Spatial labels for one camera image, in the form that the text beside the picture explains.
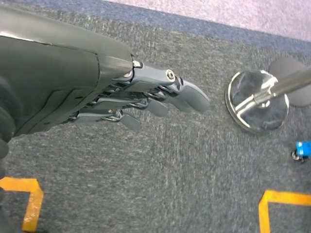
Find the chrome stanchion with round base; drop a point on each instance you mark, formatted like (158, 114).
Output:
(257, 103)

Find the black stanchion with round base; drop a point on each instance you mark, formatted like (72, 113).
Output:
(284, 67)

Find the blue metal shelf rack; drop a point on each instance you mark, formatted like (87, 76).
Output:
(303, 148)

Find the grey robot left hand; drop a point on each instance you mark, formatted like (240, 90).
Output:
(60, 77)

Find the yellow floor tape marking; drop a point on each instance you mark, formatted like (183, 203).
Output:
(263, 209)

